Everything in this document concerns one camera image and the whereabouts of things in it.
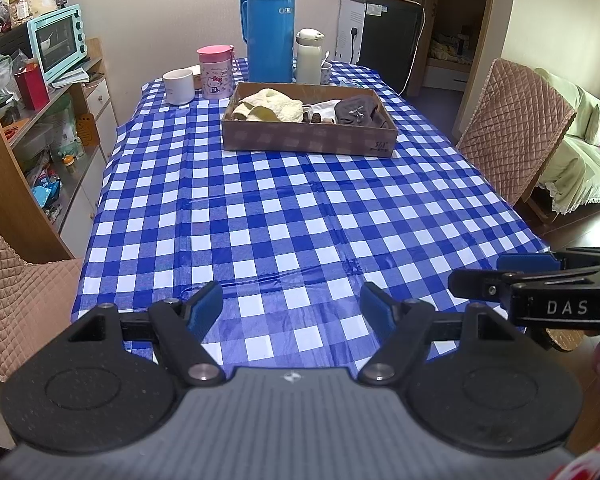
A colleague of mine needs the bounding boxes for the dark grey cloth cap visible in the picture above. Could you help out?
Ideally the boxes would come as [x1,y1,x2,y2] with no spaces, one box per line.
[335,96,388,129]

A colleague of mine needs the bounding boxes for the white mesh bag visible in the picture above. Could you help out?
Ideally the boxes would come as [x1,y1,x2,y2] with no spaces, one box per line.
[311,100,339,124]

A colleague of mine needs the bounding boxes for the cream yellow towel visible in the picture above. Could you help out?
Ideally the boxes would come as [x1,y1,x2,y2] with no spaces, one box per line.
[230,88,304,124]

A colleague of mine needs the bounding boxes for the green covered sofa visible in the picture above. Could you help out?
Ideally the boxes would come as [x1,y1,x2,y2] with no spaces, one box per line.
[535,68,600,214]

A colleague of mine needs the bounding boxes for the blue white checkered tablecloth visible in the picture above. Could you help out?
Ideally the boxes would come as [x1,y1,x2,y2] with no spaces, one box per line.
[72,63,544,370]

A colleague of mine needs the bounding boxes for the brown quilted chair right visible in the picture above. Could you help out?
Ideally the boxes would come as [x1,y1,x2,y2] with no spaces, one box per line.
[456,58,576,205]

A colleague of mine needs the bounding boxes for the brown quilted chair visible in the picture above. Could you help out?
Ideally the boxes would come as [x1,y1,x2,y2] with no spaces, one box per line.
[0,234,82,382]
[456,58,576,205]

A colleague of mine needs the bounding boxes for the brown quilted chair left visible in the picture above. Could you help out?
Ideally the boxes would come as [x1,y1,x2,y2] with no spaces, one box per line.
[0,234,82,382]

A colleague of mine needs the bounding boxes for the wooden shelf cabinet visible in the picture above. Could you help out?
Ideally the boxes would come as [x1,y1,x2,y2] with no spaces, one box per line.
[0,38,118,263]

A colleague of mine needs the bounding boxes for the cardboard tray box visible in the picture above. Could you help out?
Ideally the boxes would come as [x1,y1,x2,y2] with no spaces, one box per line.
[222,82,398,158]

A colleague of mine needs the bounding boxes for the dark purple scrunchie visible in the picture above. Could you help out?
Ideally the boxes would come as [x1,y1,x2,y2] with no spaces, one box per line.
[302,105,322,124]

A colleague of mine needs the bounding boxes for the white ceramic mug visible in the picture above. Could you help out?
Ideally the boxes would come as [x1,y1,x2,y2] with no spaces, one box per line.
[162,68,196,106]

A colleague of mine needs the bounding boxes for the tissue pack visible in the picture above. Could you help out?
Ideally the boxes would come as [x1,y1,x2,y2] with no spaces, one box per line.
[337,77,367,88]

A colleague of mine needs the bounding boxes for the pink hello kitty cup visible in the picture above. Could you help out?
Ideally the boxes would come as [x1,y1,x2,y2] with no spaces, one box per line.
[197,44,234,100]

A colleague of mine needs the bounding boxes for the floral cup with spoon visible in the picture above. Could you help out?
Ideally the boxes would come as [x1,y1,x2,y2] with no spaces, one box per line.
[321,52,332,86]

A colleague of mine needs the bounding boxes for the black mini fridge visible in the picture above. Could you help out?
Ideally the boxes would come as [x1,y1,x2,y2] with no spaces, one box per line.
[334,0,426,94]

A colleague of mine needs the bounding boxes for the red container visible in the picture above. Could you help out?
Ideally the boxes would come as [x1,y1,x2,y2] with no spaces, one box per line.
[15,61,50,112]

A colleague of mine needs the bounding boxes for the white insulated bottle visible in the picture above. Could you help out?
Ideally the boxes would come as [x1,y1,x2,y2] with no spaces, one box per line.
[296,28,325,84]

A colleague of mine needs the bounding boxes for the mint green toaster oven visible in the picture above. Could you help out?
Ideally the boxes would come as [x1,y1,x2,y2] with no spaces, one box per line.
[26,4,87,84]

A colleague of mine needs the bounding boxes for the blue thermos flask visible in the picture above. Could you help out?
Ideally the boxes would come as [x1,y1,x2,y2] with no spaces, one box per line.
[240,0,296,84]

